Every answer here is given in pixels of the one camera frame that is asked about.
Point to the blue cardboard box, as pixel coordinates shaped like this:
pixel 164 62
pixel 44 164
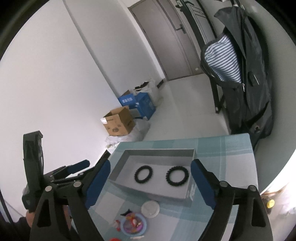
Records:
pixel 140 105

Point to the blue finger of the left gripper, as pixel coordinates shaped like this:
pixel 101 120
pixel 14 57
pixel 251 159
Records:
pixel 74 167

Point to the brown cardboard box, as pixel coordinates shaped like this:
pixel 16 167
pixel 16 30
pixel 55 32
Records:
pixel 118 122

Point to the white packaging bags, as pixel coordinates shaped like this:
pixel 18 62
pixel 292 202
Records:
pixel 137 134

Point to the white plastic bag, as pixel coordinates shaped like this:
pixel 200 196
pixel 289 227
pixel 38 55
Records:
pixel 152 90

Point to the purple round jewelry dish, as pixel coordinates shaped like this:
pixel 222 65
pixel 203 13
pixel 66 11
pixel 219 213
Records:
pixel 133 225

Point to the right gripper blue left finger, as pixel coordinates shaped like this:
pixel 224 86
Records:
pixel 99 177

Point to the teal checked tablecloth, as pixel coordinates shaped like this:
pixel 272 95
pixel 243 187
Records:
pixel 230 158

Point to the person's left hand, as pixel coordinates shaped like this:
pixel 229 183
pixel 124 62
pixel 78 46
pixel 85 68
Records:
pixel 30 217

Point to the white round lid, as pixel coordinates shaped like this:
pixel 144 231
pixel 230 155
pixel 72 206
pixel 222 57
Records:
pixel 150 209

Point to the grey door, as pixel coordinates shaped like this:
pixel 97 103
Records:
pixel 168 38

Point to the grey cardboard box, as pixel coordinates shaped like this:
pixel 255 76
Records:
pixel 143 173

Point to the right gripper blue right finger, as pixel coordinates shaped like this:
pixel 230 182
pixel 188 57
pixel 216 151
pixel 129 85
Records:
pixel 200 176

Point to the black jacket striped lining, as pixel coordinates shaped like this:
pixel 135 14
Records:
pixel 237 61

